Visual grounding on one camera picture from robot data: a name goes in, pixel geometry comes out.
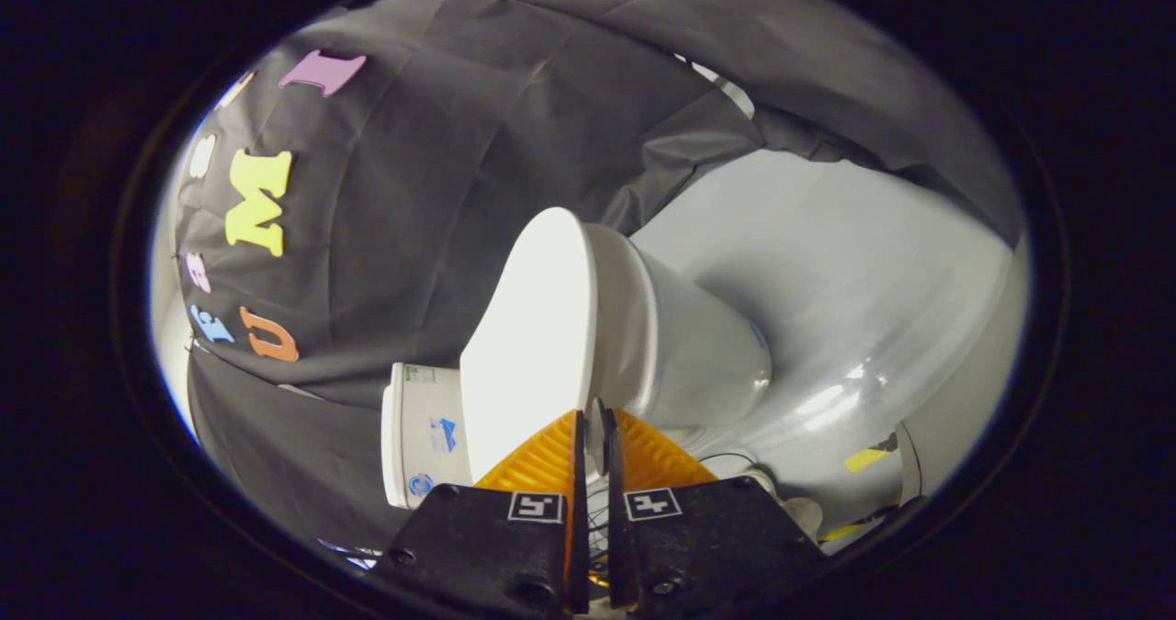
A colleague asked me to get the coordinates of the white toilet bowl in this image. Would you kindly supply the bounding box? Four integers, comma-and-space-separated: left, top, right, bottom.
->
588, 223, 775, 446

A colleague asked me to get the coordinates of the white toilet lid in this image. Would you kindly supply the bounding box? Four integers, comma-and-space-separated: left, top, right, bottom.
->
459, 207, 618, 483

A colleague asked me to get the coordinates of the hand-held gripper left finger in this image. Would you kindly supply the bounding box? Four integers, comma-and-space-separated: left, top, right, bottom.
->
363, 409, 591, 616

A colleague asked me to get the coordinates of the black backdrop cloth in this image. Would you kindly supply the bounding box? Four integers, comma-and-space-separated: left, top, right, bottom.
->
175, 0, 1025, 552

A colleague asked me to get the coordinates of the white shoe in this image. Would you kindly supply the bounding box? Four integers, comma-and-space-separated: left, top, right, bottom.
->
776, 496, 825, 538

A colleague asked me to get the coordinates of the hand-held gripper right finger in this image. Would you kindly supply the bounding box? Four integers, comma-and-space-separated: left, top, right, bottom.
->
602, 407, 832, 616

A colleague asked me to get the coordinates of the white toilet tank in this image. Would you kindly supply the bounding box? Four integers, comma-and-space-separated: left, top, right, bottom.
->
381, 363, 474, 511

